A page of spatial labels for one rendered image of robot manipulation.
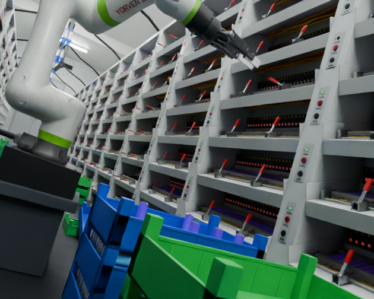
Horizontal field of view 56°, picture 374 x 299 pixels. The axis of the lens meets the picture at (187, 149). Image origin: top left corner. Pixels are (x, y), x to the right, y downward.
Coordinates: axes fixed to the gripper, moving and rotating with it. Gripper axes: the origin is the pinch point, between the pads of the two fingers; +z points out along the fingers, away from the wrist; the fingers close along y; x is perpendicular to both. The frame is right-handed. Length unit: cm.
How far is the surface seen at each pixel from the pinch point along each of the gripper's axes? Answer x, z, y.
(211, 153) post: -26, 25, -43
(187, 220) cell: -60, -12, 34
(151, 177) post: -45, 29, -113
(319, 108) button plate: -10.7, 18.1, 22.5
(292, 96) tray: -4.5, 18.1, 7.1
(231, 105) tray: -4.3, 17.9, -32.5
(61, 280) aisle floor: -98, -15, -23
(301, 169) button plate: -30.2, 21.9, 22.3
